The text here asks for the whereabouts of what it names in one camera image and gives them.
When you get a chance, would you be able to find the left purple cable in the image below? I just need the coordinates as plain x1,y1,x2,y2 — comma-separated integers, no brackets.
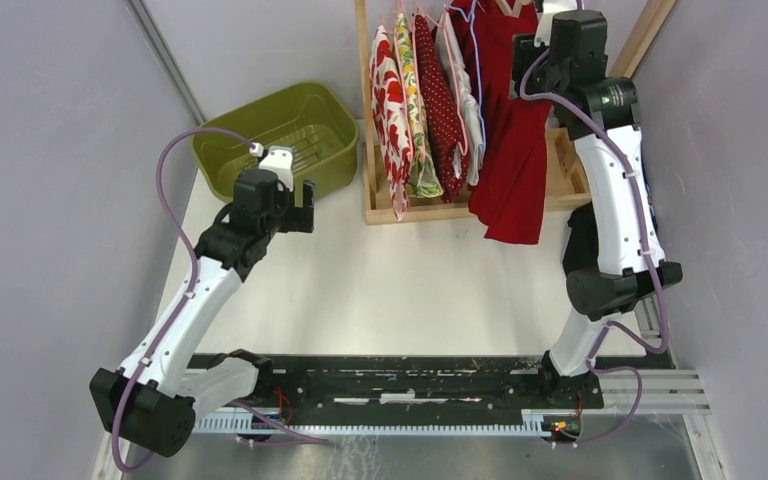
110,127,265,473

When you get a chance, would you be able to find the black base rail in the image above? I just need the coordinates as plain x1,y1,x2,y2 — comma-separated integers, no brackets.
243,354,605,427

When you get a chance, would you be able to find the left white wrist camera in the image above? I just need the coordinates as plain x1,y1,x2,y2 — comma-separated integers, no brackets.
258,146,294,191

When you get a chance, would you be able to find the pink wire hanger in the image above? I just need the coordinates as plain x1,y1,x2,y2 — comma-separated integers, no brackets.
412,1,469,157

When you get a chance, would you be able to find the white garment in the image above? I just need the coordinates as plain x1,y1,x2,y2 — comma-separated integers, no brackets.
435,12,485,187

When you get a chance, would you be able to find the black garment with flower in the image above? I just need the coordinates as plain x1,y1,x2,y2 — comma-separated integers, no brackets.
639,155,658,232

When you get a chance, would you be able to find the red skirt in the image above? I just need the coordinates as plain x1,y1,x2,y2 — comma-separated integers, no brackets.
469,1,550,245

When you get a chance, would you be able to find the purple cable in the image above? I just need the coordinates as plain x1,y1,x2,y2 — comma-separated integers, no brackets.
519,46,671,446
110,127,265,473

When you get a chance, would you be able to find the cream plastic hanger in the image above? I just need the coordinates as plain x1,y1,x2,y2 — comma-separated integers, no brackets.
495,0,532,18

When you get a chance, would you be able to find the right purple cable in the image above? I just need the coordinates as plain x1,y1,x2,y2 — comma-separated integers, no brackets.
519,46,671,446

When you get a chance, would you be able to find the wooden clothes rack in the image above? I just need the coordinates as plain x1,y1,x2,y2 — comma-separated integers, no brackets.
355,0,676,225

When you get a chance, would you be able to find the dark red polka-dot garment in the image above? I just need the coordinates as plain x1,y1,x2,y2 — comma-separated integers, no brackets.
413,15,466,204

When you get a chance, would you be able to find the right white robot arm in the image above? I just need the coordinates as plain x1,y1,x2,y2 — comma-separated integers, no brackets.
511,1,683,408

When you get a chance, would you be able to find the green plastic basket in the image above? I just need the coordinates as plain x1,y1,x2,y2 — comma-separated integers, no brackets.
190,82,360,203

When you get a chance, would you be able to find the red poppy print garment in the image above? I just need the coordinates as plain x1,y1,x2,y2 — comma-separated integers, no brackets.
369,25,413,221

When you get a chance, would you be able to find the blue wire hanger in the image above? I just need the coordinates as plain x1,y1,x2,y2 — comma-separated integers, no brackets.
447,1,487,152

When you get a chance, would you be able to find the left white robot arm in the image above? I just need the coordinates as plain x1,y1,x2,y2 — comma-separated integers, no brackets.
89,169,315,457

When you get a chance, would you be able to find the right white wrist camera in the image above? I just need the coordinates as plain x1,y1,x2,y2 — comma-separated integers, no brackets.
534,0,576,47

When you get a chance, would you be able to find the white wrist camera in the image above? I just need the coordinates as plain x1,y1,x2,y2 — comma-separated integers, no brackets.
534,0,576,47
258,146,294,191

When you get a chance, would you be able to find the yellow floral print garment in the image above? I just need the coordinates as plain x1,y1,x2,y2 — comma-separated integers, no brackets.
394,10,443,198

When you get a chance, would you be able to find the white slotted cable duct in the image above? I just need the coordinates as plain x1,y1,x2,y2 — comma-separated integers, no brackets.
193,408,574,439

